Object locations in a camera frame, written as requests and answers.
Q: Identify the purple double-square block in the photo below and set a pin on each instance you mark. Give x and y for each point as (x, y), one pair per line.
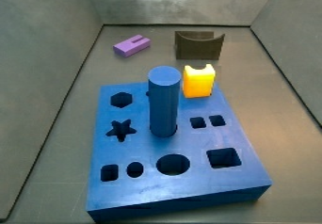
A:
(131, 46)

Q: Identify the blue shape-sorter board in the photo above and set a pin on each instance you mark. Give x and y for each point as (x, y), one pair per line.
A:
(145, 175)

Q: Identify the blue cylinder peg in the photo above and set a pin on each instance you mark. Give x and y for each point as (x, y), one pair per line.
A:
(164, 96)

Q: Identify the yellow notched block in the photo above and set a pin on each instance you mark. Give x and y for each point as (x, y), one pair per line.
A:
(198, 81)

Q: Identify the black curved stand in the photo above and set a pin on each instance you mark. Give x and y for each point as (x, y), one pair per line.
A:
(198, 45)

